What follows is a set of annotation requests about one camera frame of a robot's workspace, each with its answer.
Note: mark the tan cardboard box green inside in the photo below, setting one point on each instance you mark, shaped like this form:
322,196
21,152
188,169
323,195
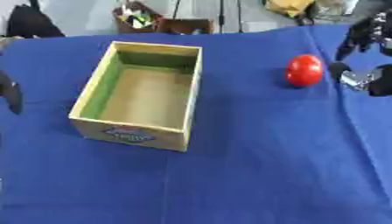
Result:
141,96

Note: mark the black bag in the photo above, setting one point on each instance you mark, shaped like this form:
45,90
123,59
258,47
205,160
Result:
31,23

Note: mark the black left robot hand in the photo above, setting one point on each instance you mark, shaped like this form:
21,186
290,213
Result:
12,93

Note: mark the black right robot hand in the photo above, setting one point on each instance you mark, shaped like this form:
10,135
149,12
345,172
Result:
363,32

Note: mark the black tripod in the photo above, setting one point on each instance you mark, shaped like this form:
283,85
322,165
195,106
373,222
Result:
221,16

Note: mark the red toy tomato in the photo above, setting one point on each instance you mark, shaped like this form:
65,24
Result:
303,70

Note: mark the yellow bag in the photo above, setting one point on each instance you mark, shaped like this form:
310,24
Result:
289,7

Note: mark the brown box with clutter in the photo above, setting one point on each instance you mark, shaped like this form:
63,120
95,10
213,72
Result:
153,22

